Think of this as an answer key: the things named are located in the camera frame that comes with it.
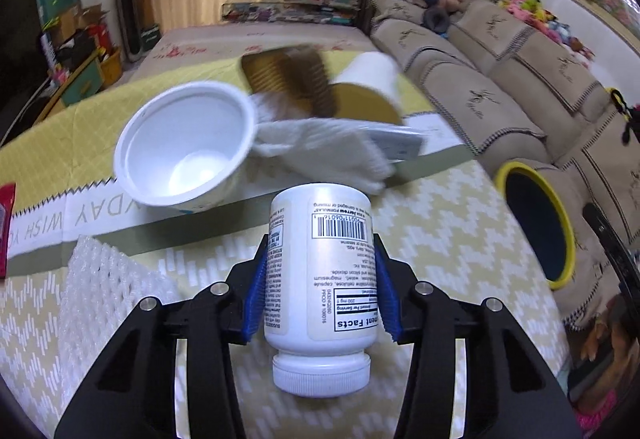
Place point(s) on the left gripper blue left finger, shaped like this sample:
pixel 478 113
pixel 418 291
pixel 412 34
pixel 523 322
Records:
pixel 255 293

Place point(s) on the white paper cup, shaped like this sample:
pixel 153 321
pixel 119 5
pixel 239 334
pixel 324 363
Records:
pixel 367 90

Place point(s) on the patterned green yellow tablecloth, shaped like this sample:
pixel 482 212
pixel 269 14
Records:
pixel 440 213

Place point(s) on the yellow rimmed dark trash bin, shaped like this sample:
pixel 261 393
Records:
pixel 543 219

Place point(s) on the white blue tube packet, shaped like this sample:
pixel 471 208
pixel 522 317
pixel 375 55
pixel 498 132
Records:
pixel 396 143

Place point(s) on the black tower fan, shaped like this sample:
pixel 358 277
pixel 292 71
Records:
pixel 130 29

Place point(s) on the beige sectional sofa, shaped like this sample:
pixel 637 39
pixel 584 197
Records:
pixel 513 95

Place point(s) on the white foam net sleeve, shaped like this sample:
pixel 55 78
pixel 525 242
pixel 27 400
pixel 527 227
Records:
pixel 102 286

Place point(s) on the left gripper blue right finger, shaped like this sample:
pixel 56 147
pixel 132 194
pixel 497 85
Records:
pixel 389 303

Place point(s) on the pile of plush toys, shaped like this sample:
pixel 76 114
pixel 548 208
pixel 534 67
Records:
pixel 436 16

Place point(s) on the floral beige floor rug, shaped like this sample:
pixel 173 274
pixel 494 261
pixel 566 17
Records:
pixel 192 46

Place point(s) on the black flat television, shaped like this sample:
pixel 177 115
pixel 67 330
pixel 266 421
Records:
pixel 23 66

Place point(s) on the white tissue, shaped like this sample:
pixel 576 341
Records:
pixel 320 149

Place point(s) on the white supplement bottle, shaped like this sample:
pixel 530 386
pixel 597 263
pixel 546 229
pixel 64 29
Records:
pixel 321 307

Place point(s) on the white plastic bowl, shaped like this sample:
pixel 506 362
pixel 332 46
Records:
pixel 186 148

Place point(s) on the low glass shelf with books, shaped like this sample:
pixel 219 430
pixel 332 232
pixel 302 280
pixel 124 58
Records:
pixel 330 12

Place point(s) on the black yellow monkey plush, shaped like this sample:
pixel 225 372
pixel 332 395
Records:
pixel 631 116

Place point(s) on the red fire extinguisher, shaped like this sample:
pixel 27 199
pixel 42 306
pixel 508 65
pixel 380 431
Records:
pixel 99 32

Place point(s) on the red blue snack box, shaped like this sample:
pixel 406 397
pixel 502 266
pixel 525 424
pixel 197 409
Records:
pixel 7 197

